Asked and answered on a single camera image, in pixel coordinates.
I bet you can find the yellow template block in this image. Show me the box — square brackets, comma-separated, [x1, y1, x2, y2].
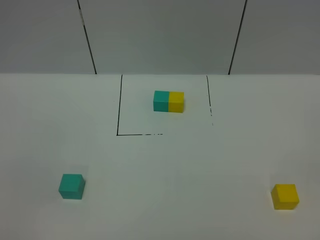
[168, 91, 185, 113]

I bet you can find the teal template block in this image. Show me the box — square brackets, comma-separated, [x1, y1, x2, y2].
[153, 90, 170, 112]

